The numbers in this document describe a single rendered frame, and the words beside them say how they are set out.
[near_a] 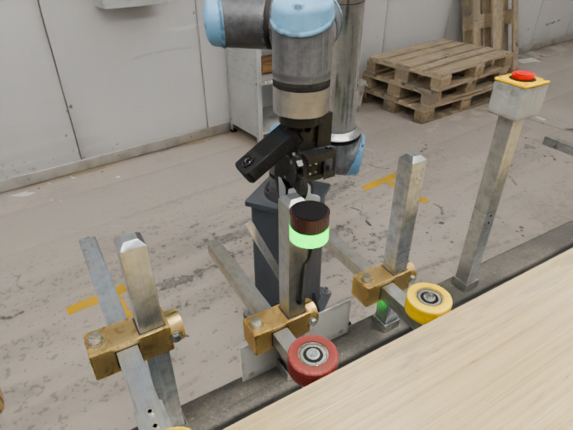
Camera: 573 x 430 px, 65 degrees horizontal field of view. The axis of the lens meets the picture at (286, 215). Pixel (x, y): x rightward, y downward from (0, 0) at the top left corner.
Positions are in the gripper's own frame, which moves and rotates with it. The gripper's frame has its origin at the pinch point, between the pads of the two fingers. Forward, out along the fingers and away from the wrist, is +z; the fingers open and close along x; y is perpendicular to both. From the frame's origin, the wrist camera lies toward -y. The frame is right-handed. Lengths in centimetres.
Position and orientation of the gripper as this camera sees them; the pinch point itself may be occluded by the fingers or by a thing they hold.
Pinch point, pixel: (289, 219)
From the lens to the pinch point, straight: 82.3
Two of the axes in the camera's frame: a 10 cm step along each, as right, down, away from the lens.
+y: 8.6, -2.7, 4.2
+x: -5.1, -4.7, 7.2
